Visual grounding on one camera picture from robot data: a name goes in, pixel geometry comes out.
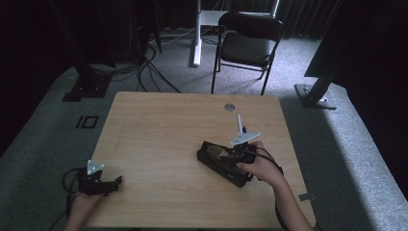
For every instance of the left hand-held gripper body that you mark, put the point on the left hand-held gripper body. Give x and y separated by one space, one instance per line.
91 184

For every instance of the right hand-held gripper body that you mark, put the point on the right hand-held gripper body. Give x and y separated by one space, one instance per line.
245 152

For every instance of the black pencil case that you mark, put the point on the black pencil case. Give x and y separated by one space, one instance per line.
218 165

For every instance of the white pen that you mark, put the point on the white pen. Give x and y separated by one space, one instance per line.
240 123

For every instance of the person's left hand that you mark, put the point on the person's left hand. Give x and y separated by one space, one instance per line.
84 205

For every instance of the person's right hand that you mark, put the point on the person's right hand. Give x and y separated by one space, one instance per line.
263 166

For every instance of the round grey table grommet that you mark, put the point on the round grey table grommet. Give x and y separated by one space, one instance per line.
229 107

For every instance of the grey tape piece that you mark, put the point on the grey tape piece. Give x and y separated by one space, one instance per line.
307 196

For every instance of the black stand with grey base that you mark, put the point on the black stand with grey base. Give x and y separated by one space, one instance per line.
316 96

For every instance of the black metal stand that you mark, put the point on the black metal stand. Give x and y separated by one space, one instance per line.
86 83

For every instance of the black folding chair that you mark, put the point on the black folding chair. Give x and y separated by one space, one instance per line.
247 48

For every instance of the dark curtain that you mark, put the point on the dark curtain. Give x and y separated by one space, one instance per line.
304 19

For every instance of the dark equipment stack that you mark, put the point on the dark equipment stack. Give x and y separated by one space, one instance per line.
138 32

